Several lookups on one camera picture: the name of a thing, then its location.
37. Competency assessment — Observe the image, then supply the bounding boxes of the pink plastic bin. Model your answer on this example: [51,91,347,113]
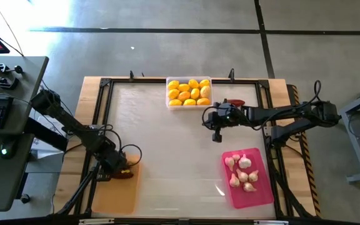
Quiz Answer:
[221,147,275,210]

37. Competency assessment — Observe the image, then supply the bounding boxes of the clear plastic bin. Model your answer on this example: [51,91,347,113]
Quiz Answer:
[165,76,214,111]

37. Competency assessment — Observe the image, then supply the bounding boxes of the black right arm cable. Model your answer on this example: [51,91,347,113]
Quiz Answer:
[201,105,218,129]

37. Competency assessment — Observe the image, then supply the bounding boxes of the red pepper green stem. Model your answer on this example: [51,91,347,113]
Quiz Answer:
[226,99,246,108]

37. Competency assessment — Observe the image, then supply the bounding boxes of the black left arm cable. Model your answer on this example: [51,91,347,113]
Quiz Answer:
[103,124,143,166]

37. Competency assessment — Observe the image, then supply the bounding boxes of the gray metal stand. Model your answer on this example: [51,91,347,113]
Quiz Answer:
[324,79,360,184]

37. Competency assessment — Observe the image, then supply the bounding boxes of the black computer mouse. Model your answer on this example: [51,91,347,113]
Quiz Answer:
[0,139,18,161]

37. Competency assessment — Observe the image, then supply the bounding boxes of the orange plastic bin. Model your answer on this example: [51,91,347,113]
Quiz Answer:
[91,154,142,216]

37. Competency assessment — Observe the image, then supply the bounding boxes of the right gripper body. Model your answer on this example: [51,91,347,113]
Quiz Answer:
[209,102,242,131]

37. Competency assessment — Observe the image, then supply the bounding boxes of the silver frame bracket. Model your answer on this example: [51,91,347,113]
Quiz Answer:
[254,219,289,225]
[78,218,116,225]

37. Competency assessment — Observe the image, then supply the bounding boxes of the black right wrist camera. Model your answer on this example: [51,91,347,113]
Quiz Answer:
[209,111,221,131]

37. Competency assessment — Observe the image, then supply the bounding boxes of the large white garlic bulb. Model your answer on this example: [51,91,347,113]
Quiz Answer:
[238,153,253,169]

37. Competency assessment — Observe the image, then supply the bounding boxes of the gray desk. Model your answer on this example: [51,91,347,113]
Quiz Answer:
[0,55,50,136]

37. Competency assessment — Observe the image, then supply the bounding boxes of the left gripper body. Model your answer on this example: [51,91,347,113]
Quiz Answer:
[100,146,128,174]

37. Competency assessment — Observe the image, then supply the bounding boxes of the black desk support beam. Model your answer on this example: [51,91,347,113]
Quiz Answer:
[23,117,70,153]

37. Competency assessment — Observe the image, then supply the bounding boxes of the white paper sheets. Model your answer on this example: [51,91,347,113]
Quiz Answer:
[29,136,65,160]

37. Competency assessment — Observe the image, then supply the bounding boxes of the red dish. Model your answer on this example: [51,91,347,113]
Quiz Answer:
[112,170,135,180]

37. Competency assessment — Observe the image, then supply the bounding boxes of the yellow black hazard tape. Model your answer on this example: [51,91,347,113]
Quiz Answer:
[291,84,322,217]

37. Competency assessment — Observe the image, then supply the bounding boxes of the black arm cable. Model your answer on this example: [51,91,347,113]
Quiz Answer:
[103,124,143,166]
[201,105,218,129]

